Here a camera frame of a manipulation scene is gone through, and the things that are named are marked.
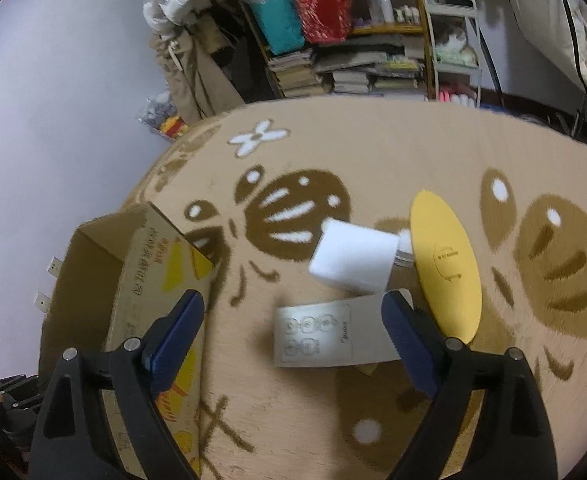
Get brown cardboard box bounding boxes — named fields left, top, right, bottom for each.
left=39, top=204, right=214, bottom=478

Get white small remote control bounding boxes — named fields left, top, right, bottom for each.
left=273, top=294, right=400, bottom=368

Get large white power adapter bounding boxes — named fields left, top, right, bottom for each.
left=309, top=219, right=414, bottom=294

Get yellow oval flat lid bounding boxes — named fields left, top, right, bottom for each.
left=409, top=190, right=482, bottom=344

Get beige brown patterned round rug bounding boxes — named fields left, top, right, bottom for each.
left=129, top=96, right=587, bottom=479

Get plastic bag of toys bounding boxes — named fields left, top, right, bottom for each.
left=137, top=90, right=188, bottom=141

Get beige hanging coat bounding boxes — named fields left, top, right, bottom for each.
left=149, top=30, right=245, bottom=127

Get stack of books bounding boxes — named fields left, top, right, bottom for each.
left=266, top=48, right=328, bottom=99

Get white metal cart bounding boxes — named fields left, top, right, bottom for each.
left=423, top=0, right=482, bottom=108

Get wooden bookshelf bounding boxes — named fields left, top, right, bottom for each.
left=239, top=0, right=435, bottom=99

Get white bottles on shelf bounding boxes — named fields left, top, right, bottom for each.
left=366, top=0, right=395, bottom=25

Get red patterned bag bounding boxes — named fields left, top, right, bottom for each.
left=295, top=0, right=353, bottom=44

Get teal storage box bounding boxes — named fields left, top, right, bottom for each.
left=243, top=0, right=305, bottom=55

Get lower white wall socket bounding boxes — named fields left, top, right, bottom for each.
left=34, top=292, right=52, bottom=313

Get white wall socket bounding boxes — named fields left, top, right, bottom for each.
left=34, top=292, right=52, bottom=313
left=47, top=257, right=62, bottom=278

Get upper white wall socket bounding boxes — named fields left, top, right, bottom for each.
left=47, top=257, right=62, bottom=278

